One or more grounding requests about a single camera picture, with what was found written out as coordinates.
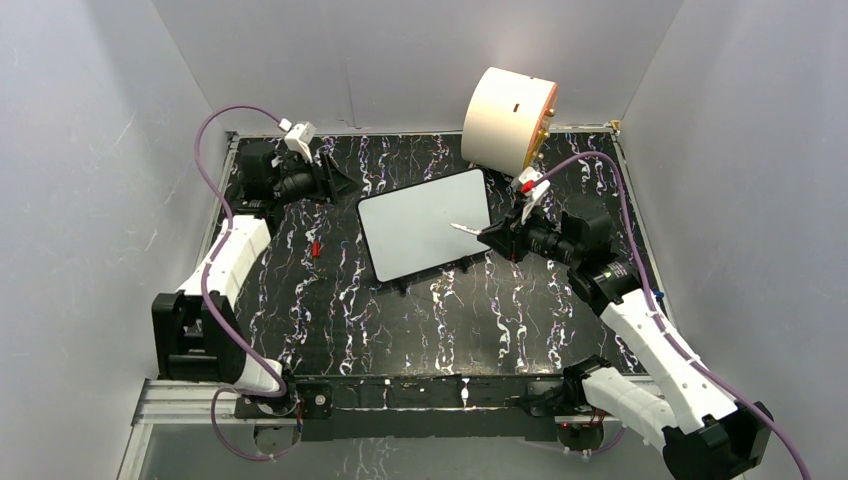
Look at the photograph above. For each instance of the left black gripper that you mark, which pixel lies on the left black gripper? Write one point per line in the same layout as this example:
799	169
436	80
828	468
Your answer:
329	183

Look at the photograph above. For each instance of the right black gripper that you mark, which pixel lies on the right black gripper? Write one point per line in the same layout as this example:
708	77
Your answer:
507	237

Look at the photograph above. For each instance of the red capped whiteboard marker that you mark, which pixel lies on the red capped whiteboard marker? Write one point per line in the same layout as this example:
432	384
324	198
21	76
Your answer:
466	229

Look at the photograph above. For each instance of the white whiteboard black frame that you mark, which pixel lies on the white whiteboard black frame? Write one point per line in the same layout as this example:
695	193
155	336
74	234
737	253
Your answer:
407	232

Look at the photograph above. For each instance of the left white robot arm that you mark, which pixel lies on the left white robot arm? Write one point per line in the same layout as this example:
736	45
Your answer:
197	336

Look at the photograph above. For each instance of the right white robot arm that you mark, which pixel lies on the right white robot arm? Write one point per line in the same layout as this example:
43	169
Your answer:
700	431

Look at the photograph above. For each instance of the white cylindrical drum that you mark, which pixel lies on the white cylindrical drum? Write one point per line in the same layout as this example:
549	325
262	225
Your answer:
507	120

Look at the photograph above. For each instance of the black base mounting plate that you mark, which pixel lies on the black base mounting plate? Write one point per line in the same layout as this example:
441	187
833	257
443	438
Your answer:
576	431

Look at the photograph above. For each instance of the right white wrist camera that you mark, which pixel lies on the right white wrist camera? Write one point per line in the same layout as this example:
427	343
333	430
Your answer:
531	186

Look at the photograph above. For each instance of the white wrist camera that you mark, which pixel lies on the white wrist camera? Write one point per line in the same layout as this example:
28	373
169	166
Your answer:
531	186
298	139

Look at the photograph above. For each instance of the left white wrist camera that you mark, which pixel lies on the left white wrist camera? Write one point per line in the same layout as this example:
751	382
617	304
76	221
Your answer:
298	139

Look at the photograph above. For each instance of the aluminium frame rail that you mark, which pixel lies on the aluminium frame rail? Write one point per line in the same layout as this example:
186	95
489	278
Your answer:
172	401

